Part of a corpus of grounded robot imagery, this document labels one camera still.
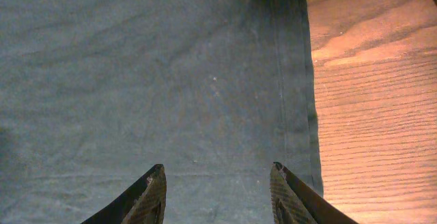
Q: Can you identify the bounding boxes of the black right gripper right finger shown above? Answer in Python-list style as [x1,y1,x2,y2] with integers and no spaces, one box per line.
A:
[270,162,357,224]

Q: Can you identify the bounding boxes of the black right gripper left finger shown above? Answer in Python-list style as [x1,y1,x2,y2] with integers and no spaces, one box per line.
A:
[81,164,167,224]

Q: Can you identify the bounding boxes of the black nike t-shirt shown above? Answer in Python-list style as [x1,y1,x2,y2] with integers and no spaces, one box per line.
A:
[1,0,324,223]

